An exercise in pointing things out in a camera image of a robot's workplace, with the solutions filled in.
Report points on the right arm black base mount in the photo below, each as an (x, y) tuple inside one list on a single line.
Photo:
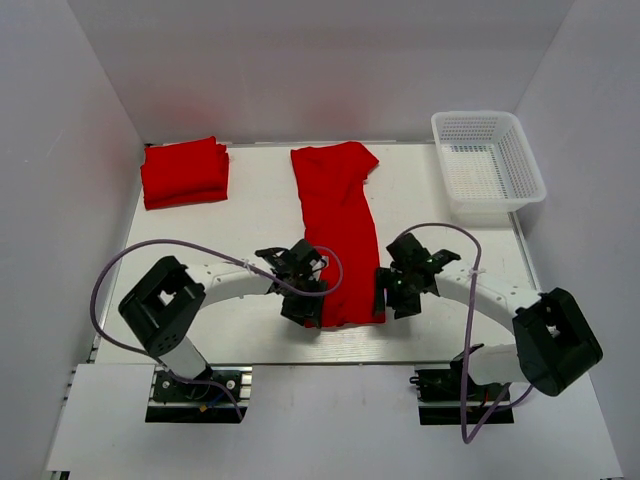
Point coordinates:
[(438, 396)]

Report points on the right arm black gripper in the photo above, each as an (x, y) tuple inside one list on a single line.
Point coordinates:
[(382, 280)]

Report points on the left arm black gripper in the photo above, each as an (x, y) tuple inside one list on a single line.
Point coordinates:
[(311, 308)]

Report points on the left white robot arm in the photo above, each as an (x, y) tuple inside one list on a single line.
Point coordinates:
[(162, 306)]

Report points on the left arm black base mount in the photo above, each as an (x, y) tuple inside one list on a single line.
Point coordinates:
[(173, 402)]

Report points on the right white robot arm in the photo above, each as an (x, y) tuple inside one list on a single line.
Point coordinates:
[(552, 343)]

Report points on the folded red t-shirt stack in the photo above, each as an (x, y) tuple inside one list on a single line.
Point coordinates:
[(185, 173)]

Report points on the white plastic mesh basket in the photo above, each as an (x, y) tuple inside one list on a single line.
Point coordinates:
[(489, 170)]

